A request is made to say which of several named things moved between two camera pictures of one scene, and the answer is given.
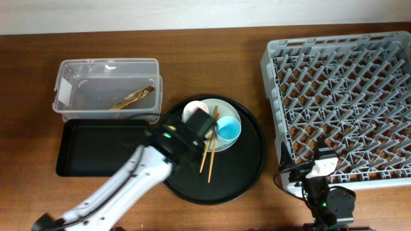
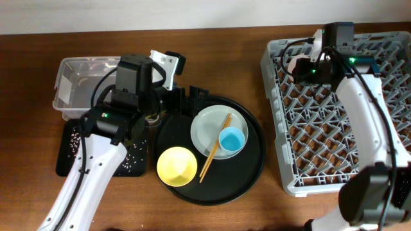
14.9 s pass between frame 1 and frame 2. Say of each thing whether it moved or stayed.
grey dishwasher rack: stayed
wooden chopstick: moved
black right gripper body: moved
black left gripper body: moved
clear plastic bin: stayed
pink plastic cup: moved
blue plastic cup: moved
